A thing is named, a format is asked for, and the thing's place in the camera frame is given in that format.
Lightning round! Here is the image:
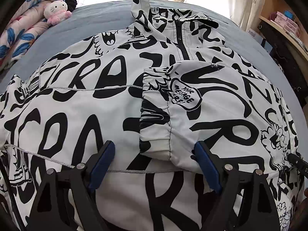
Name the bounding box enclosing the white black graffiti print jacket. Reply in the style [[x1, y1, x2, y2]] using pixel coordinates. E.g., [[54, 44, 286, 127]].
[[1, 0, 302, 230]]

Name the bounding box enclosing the black white patterned clothes pile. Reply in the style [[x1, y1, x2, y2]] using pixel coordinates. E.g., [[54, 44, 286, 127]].
[[258, 20, 307, 108]]

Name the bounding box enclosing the white cardboard box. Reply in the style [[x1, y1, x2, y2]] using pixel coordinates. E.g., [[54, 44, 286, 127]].
[[247, 28, 263, 45]]

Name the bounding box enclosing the pink mini drawer box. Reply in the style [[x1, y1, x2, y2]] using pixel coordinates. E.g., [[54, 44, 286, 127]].
[[270, 12, 301, 37]]

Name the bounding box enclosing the blue small box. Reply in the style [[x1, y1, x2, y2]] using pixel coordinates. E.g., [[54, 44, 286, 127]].
[[284, 10, 295, 20]]

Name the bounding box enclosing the grey-blue fleece bed blanket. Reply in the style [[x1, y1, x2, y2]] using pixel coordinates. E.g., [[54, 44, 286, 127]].
[[0, 0, 303, 116]]

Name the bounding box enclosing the hello kitty plush toy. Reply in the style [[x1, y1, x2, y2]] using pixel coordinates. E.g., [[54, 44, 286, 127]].
[[43, 0, 72, 26]]

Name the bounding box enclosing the black knit garment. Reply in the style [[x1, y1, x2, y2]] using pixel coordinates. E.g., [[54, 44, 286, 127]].
[[65, 0, 77, 12]]

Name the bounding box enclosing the wooden wall shelf unit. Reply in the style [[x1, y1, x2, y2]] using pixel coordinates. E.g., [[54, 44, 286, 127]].
[[259, 0, 307, 66]]

